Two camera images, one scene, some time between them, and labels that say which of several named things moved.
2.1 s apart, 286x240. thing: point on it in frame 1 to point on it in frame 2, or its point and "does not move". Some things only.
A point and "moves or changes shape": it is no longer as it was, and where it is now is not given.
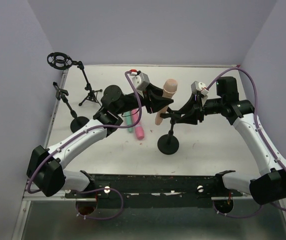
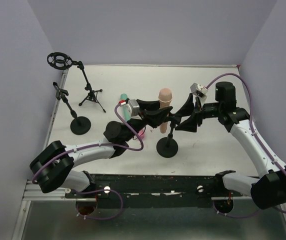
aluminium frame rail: x=37 y=195 does not move
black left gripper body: x=148 y=99 to x=141 y=116
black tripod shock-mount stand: x=62 y=61 does not move
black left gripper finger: x=154 y=91 to x=148 y=105
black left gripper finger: x=155 y=103 to x=155 y=117
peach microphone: x=170 y=88 moves or changes shape
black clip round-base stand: x=78 y=122 does not move
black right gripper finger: x=191 y=105 does not move
